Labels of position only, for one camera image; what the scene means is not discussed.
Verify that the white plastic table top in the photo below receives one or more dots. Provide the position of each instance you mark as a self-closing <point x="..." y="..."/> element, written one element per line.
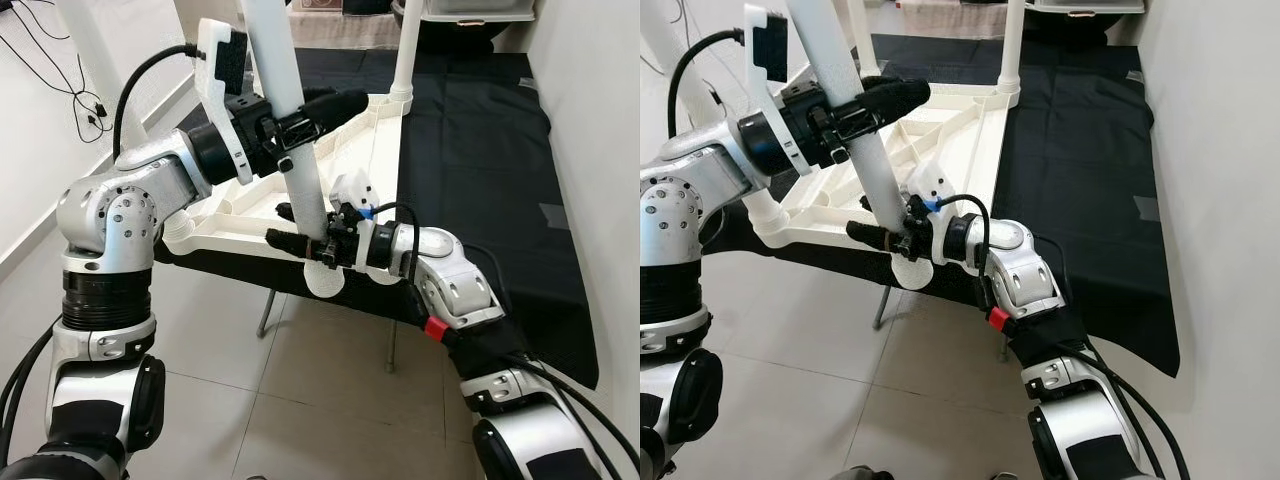
<point x="980" y="150"/>
<point x="380" y="150"/>

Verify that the grey robot left leg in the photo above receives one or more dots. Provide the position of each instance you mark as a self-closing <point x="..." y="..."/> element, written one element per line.
<point x="860" y="473"/>

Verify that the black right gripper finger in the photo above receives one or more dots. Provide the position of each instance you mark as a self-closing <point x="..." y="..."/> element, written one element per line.
<point x="287" y="212"/>
<point x="295" y="243"/>
<point x="875" y="236"/>

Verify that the clear plastic storage box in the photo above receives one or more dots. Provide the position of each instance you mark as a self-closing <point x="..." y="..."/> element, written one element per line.
<point x="1090" y="6"/>
<point x="480" y="8"/>

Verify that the grey metal folding table frame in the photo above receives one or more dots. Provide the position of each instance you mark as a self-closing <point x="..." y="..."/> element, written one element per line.
<point x="265" y="315"/>
<point x="880" y="305"/>

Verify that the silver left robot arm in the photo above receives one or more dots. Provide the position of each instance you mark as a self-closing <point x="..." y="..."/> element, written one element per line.
<point x="110" y="215"/>
<point x="680" y="215"/>

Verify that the black round basin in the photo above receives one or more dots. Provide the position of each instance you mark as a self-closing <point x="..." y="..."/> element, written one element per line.
<point x="1080" y="28"/>
<point x="460" y="35"/>

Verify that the white plastic table leg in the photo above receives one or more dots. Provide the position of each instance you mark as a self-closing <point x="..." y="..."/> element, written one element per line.
<point x="1012" y="50"/>
<point x="95" y="70"/>
<point x="830" y="60"/>
<point x="680" y="70"/>
<point x="275" y="60"/>
<point x="410" y="50"/>
<point x="860" y="25"/>

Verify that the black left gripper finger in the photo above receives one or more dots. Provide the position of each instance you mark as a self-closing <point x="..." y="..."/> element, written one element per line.
<point x="895" y="97"/>
<point x="335" y="105"/>

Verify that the pink patterned floor mat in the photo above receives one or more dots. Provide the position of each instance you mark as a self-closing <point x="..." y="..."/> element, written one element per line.
<point x="340" y="30"/>

